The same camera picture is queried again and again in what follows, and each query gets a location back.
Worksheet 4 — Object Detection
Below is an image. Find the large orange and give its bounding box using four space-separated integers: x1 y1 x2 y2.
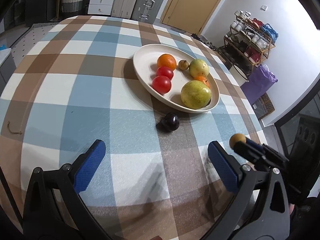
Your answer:
181 80 212 109

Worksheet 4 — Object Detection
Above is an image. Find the silver suitcase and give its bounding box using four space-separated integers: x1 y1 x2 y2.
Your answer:
131 0 164 24

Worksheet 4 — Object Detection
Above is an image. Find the plaid tablecloth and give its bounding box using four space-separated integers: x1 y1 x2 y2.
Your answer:
1 16 266 239

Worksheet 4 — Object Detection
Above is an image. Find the yellow-green guava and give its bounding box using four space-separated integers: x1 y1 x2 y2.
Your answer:
189 59 209 77

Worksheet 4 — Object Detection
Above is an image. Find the shoe rack with shoes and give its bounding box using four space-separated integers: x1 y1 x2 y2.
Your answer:
218 10 279 77

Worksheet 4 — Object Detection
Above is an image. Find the dark purple plum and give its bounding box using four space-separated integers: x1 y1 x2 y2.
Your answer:
156 113 180 133

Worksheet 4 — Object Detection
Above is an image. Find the small brown kiwi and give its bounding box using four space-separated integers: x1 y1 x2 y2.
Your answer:
178 60 189 71

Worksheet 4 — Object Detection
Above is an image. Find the green-yellow guava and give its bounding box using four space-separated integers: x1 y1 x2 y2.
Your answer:
194 76 210 88

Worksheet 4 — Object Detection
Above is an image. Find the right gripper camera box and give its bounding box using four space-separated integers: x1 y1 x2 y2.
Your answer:
289 114 319 167

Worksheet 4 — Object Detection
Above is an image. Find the small orange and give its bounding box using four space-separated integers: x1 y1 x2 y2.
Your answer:
157 54 177 71

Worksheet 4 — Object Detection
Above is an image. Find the round brown pear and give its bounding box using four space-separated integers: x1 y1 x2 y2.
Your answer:
229 133 247 149

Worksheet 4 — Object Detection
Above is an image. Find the wooden door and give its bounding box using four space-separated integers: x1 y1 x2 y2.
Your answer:
161 0 221 34

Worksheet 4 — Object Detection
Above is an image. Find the purple bag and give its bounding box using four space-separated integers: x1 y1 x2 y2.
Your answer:
240 64 278 105

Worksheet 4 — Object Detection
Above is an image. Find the red tomato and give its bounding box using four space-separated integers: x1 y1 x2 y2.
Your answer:
152 76 171 94
156 67 174 80

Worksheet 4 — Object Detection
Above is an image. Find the woven laundry basket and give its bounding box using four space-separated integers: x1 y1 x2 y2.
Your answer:
62 0 85 13

